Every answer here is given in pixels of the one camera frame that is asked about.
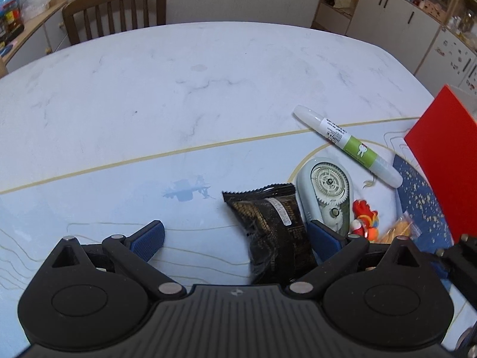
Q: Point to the wooden shelf unit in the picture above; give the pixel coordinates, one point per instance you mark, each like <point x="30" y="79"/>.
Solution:
<point x="375" y="21"/>

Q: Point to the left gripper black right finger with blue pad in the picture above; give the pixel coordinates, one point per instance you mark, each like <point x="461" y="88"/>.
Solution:
<point x="338" y="256"/>

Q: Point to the blue gold-speckled placemat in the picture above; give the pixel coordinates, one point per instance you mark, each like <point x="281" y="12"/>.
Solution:
<point x="416" y="200"/>

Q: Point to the red and white cardboard box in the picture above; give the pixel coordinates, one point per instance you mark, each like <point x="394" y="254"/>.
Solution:
<point x="443" y="141"/>

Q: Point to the grey correction tape dispenser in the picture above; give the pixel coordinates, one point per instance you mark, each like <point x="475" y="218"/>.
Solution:
<point x="325" y="191"/>

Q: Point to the red orange small toy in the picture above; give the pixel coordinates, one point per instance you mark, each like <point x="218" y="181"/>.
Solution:
<point x="365" y="223"/>

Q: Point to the orange snack in wrapper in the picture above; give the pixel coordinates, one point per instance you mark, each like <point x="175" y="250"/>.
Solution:
<point x="403" y="227"/>

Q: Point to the black snack packet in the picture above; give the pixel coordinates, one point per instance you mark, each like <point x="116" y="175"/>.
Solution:
<point x="279" y="245"/>

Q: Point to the brown wooden chair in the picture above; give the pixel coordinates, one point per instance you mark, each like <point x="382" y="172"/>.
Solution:
<point x="86" y="20"/>

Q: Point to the white storage cabinet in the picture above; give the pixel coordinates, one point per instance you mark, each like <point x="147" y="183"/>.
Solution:
<point x="428" y="50"/>

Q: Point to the white green marker pen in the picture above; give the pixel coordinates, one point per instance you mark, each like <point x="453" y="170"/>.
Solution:
<point x="352" y="146"/>

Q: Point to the blue bag on side table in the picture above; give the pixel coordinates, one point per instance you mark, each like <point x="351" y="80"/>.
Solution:
<point x="10" y="15"/>

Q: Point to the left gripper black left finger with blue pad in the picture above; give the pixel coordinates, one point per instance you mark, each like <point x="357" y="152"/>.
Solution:
<point x="116" y="268"/>

